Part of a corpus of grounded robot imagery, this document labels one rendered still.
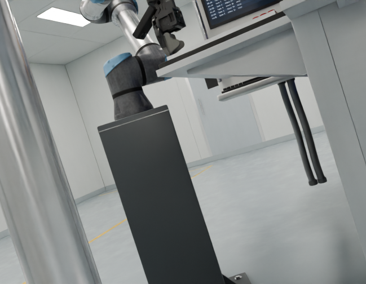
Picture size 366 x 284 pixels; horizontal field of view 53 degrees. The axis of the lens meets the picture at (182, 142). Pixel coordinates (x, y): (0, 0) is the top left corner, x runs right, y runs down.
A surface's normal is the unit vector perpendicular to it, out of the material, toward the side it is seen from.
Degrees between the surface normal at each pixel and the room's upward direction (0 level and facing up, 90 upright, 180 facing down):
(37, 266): 90
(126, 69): 90
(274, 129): 90
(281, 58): 90
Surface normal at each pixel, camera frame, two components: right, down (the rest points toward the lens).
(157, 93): -0.40, 0.15
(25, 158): 0.41, -0.11
